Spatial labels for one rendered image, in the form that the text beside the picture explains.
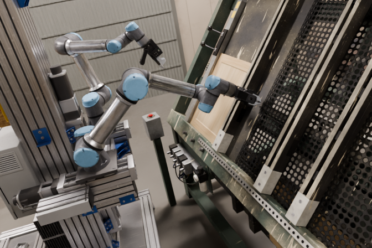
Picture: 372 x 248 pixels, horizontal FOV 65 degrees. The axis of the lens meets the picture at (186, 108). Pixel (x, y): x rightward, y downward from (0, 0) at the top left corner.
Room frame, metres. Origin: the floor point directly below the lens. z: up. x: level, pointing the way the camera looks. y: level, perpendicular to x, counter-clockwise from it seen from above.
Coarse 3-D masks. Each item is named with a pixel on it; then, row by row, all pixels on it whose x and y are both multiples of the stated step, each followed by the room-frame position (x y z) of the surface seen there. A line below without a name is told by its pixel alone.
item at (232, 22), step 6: (240, 0) 2.13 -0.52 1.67; (240, 6) 2.11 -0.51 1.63; (240, 12) 2.11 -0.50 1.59; (234, 18) 2.09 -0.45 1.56; (228, 24) 2.11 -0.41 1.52; (234, 24) 2.09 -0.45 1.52; (228, 30) 2.07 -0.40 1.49; (228, 36) 2.07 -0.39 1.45; (222, 48) 2.05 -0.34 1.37; (216, 60) 2.03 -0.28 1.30; (210, 66) 2.03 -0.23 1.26; (210, 72) 2.01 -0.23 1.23; (204, 78) 2.03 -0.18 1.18; (204, 84) 1.99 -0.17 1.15; (192, 102) 2.00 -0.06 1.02; (192, 108) 1.96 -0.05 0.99; (192, 114) 1.95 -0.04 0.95; (186, 120) 1.95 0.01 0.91
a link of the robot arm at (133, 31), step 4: (128, 24) 1.90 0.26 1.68; (132, 24) 1.87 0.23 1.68; (136, 24) 1.90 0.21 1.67; (128, 28) 1.87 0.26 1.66; (132, 28) 1.87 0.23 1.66; (136, 28) 1.87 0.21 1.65; (128, 32) 1.88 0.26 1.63; (132, 32) 1.87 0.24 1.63; (136, 32) 1.87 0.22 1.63; (140, 32) 1.88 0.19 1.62; (128, 36) 1.88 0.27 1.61; (132, 36) 1.87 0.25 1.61; (136, 36) 1.87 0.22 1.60; (140, 36) 1.87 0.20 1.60; (136, 40) 1.88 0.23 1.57
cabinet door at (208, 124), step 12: (228, 60) 1.92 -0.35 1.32; (240, 60) 1.80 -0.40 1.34; (216, 72) 1.97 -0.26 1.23; (228, 72) 1.85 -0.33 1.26; (240, 72) 1.75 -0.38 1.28; (240, 84) 1.68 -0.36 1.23; (216, 108) 1.75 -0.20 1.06; (228, 108) 1.65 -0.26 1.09; (192, 120) 1.92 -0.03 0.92; (204, 120) 1.80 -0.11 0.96; (216, 120) 1.69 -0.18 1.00; (204, 132) 1.72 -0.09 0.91; (216, 132) 1.62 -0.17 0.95
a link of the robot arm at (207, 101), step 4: (200, 92) 1.44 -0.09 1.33; (204, 92) 1.42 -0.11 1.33; (208, 92) 1.36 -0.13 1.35; (200, 96) 1.40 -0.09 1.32; (204, 96) 1.37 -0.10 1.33; (208, 96) 1.35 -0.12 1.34; (212, 96) 1.35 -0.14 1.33; (216, 96) 1.35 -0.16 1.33; (200, 100) 1.38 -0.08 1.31; (204, 100) 1.36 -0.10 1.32; (208, 100) 1.35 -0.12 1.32; (212, 100) 1.34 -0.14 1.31; (216, 100) 1.36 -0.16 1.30; (200, 104) 1.36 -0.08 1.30; (204, 104) 1.35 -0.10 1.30; (208, 104) 1.34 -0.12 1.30; (212, 104) 1.35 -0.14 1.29; (200, 108) 1.35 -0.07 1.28; (204, 108) 1.34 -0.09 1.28; (208, 108) 1.34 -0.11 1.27; (212, 108) 1.36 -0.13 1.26; (208, 112) 1.34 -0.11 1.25
